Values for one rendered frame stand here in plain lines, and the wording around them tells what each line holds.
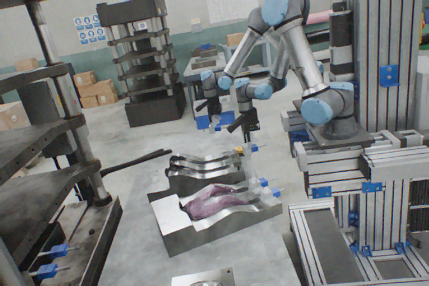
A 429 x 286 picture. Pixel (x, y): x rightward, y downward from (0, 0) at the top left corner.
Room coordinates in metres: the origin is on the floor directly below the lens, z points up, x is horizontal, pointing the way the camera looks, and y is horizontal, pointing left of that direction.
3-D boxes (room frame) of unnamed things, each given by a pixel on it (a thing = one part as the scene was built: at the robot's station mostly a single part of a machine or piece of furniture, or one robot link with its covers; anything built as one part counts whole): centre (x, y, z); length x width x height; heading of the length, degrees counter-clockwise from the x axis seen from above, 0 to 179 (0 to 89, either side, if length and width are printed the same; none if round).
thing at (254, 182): (1.30, -0.20, 0.86); 0.13 x 0.05 x 0.05; 107
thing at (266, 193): (1.20, -0.23, 0.86); 0.13 x 0.05 x 0.05; 107
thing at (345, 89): (1.28, -0.55, 1.20); 0.13 x 0.12 x 0.14; 129
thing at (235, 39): (7.48, -0.93, 0.94); 0.41 x 0.33 x 0.29; 93
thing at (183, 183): (1.52, 0.13, 0.87); 0.50 x 0.26 x 0.14; 89
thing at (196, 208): (1.17, 0.04, 0.90); 0.26 x 0.18 x 0.08; 107
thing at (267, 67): (7.45, -1.09, 0.47); 1.10 x 0.52 x 0.94; 93
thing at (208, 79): (1.94, -0.04, 1.25); 0.09 x 0.08 x 0.11; 86
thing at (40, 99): (1.74, 0.82, 0.74); 0.31 x 0.22 x 1.47; 179
